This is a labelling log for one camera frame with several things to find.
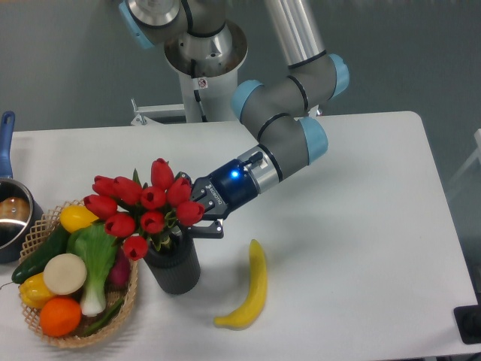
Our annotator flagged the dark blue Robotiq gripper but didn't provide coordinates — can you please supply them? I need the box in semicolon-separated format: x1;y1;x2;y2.
175;159;259;239

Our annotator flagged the red tulip bouquet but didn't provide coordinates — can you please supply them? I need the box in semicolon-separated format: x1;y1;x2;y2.
83;158;205;260

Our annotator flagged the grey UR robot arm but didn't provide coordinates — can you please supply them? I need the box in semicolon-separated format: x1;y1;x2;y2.
119;1;349;238

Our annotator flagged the dark grey ribbed vase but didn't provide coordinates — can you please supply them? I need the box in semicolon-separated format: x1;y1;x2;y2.
144;235;201;295

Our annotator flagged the purple sweet potato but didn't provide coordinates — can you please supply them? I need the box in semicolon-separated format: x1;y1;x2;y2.
108;248;131;287

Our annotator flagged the green bok choy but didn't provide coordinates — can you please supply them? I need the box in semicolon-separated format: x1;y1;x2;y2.
67;223;117;317

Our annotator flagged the yellow banana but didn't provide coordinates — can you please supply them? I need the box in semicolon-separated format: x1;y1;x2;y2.
213;239;268;330

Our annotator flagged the yellow squash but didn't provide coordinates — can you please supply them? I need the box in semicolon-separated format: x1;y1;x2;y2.
59;205;101;234

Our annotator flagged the green bean pod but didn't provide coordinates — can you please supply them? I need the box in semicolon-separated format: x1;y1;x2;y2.
80;299;124;337

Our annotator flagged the dark green cucumber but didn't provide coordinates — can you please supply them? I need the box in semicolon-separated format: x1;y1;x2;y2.
11;225;71;284

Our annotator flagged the cream round radish slice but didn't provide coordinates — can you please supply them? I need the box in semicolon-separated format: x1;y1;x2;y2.
43;253;87;296

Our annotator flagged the woven wicker basket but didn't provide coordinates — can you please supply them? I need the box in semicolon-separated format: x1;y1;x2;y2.
20;200;138;349

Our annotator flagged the orange fruit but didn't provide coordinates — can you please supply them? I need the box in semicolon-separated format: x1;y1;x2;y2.
40;296;82;337

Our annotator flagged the yellow bell pepper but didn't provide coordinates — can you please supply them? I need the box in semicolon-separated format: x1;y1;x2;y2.
19;272;56;309

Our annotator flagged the black device at table edge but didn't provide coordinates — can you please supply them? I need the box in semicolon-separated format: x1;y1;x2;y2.
453;305;480;344

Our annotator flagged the white metal base frame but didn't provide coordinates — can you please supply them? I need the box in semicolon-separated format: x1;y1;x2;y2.
131;99;186;126

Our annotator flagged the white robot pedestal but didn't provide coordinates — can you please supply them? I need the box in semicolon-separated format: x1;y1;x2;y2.
178;70;237;123

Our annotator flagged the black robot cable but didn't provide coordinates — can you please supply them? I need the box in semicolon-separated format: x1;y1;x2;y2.
189;59;208;123

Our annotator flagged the blue handled saucepan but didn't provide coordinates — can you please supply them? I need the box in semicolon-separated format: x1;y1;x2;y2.
1;111;43;264

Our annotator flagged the white frame at right edge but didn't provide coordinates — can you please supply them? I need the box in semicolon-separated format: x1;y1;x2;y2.
448;129;480;189

